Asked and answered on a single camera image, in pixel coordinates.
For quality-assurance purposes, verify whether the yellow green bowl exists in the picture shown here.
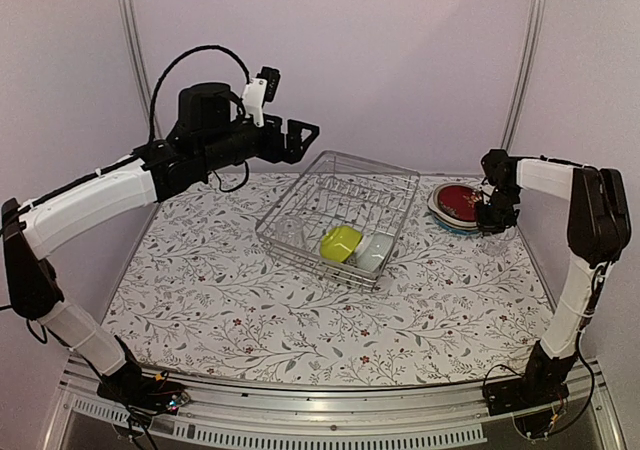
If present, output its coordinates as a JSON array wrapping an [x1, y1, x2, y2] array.
[[319, 225, 363, 263]]

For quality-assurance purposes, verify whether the aluminium frame post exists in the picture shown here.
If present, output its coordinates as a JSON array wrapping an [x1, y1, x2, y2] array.
[[501, 0, 546, 152], [118, 0, 153, 126]]

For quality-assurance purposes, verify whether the right aluminium frame post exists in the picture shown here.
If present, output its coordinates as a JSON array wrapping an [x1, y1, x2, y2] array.
[[501, 0, 546, 152]]

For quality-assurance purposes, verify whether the dark red black plate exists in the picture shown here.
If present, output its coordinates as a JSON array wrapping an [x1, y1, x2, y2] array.
[[434, 184, 483, 223]]

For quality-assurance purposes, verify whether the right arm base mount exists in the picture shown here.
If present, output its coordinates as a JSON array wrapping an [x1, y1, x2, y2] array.
[[481, 365, 569, 440]]

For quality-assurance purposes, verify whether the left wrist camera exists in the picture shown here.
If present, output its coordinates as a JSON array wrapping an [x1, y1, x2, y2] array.
[[241, 66, 281, 128]]

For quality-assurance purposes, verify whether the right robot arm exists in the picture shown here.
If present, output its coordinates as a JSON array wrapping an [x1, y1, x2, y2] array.
[[475, 149, 632, 406]]

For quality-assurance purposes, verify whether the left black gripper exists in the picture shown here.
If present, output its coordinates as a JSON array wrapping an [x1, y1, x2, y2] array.
[[198, 114, 319, 173]]

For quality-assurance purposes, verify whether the blue polka dot plate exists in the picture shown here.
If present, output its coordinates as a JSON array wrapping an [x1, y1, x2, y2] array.
[[431, 212, 479, 235]]

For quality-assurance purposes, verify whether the clear glass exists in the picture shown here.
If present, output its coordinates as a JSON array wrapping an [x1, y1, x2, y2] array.
[[275, 215, 306, 249], [480, 229, 515, 257]]

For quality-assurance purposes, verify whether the floral table mat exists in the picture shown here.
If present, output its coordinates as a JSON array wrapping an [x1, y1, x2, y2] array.
[[103, 174, 552, 386]]

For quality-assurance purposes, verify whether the clear glass front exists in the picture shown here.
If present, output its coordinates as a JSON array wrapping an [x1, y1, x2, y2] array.
[[275, 215, 306, 249]]

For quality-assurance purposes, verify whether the wire dish rack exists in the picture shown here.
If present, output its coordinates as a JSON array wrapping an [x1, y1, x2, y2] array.
[[255, 150, 420, 290]]

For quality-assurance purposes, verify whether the pale green flower plate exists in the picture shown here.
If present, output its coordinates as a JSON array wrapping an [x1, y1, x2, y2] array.
[[427, 193, 478, 228]]

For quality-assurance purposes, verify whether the white grey patterned bowl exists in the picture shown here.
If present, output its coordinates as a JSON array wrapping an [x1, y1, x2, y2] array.
[[354, 233, 393, 272]]

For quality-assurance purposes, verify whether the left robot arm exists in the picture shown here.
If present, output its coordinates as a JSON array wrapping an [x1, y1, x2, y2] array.
[[1, 67, 320, 404]]

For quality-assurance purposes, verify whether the aluminium front rail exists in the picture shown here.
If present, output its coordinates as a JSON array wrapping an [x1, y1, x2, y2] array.
[[39, 357, 629, 449]]

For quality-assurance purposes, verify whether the white ribbed plate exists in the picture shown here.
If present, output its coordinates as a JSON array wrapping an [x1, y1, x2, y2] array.
[[427, 183, 481, 229]]

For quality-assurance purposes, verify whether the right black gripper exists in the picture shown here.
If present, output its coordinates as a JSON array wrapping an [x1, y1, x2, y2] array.
[[474, 188, 521, 236]]

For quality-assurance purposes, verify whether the left aluminium frame post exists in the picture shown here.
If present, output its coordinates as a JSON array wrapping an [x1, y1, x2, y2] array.
[[118, 0, 153, 126]]

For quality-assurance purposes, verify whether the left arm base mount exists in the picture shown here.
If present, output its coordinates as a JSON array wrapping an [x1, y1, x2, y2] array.
[[97, 367, 191, 416]]

